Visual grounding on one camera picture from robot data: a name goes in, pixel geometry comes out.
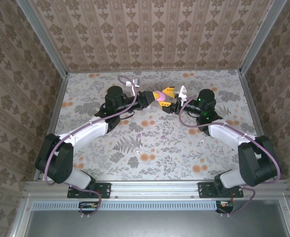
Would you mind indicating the pink earbud charging case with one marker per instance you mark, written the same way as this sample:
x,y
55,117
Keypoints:
x,y
161,96

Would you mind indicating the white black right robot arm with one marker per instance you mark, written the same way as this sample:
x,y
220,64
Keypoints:
x,y
224,134

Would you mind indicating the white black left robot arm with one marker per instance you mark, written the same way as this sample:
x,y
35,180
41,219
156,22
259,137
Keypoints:
x,y
85,133

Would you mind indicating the floral patterned table mat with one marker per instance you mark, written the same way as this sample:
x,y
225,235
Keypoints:
x,y
159,168

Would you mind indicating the grey metal panel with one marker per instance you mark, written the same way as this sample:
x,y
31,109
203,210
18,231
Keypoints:
x,y
155,224

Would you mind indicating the aluminium back rail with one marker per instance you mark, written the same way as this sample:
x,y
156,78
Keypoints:
x,y
155,70

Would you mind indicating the aluminium side rail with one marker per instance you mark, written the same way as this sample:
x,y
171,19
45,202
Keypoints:
x,y
52,123
257,118

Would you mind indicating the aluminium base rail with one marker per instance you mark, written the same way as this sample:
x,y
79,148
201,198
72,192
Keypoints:
x,y
155,188

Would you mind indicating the aluminium frame post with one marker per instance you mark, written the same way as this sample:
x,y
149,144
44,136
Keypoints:
x,y
263,34
41,37

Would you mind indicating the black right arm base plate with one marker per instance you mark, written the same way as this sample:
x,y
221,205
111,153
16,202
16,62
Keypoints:
x,y
204,190

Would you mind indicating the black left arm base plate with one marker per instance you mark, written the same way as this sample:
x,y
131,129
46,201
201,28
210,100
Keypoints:
x,y
105,190

